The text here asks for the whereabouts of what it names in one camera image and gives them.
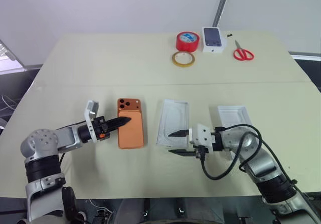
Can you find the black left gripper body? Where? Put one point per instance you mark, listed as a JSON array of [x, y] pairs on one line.
[[102, 127]]

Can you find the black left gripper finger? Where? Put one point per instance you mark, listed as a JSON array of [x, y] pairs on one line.
[[120, 119], [118, 125]]

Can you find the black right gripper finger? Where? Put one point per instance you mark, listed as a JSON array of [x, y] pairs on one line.
[[179, 133], [181, 153]]

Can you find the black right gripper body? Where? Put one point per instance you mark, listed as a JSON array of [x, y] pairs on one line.
[[200, 151]]

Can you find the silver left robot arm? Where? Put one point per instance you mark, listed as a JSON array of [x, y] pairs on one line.
[[42, 143]]

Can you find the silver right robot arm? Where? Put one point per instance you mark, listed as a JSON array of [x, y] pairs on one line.
[[260, 163]]

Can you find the white phone box base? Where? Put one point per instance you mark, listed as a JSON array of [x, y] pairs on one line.
[[173, 121]]

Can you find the white phone box lid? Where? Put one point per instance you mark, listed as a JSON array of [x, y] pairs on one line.
[[233, 114]]

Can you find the white box with phone print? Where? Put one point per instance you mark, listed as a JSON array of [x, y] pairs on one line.
[[213, 38]]

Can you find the orange smartphone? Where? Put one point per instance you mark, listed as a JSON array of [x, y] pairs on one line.
[[131, 128]]

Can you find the yellow clear tape roll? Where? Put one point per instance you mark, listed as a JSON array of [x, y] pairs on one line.
[[174, 59]]

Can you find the red tape roll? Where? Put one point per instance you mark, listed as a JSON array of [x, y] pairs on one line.
[[186, 42]]

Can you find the grey metal rack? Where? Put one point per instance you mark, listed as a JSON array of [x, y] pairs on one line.
[[10, 55]]

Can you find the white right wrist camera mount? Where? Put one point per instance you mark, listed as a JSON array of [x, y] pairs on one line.
[[203, 136]]

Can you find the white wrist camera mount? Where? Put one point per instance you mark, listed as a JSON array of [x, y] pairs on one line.
[[90, 108], [203, 136]]

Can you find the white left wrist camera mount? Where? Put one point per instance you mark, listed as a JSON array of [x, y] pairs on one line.
[[90, 108]]

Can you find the grey wall post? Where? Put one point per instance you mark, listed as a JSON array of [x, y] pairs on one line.
[[220, 5]]

